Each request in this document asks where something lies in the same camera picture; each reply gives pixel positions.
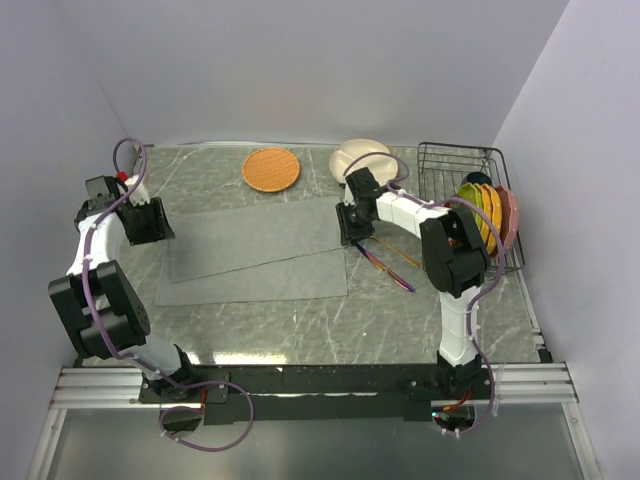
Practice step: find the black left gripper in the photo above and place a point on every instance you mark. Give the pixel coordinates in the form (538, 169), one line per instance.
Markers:
(158, 228)

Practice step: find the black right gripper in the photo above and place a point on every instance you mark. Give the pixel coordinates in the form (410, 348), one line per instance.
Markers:
(346, 229)

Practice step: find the grey cloth napkin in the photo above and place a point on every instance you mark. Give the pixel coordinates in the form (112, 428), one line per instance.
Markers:
(270, 252)

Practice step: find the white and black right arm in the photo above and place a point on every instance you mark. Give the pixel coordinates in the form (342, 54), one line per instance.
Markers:
(454, 259)

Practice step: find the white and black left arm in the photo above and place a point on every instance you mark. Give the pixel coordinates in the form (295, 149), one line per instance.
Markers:
(99, 308)

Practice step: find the cream divided plate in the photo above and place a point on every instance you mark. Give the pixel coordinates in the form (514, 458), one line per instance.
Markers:
(377, 159)

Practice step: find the gold spoon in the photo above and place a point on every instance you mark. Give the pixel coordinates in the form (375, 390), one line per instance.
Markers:
(416, 263)

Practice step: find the iridescent purple knife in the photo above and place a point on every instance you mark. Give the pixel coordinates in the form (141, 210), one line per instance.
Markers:
(385, 269)

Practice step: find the orange woven round coaster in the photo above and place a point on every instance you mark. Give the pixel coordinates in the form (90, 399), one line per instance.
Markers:
(271, 169)

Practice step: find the green scalloped plate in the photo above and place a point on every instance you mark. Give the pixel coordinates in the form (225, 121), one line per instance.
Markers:
(476, 195)

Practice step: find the dark blue bowl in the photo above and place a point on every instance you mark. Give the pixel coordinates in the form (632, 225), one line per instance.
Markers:
(478, 177)

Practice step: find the yellow scalloped plate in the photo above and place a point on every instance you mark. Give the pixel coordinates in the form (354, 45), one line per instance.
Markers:
(492, 248)

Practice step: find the orange scalloped plate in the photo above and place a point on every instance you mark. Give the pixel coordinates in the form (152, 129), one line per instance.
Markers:
(496, 216)

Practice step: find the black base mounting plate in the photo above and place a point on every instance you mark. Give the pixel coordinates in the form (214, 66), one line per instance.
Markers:
(323, 392)

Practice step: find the aluminium frame rail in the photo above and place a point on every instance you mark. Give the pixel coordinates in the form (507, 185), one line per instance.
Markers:
(119, 388)

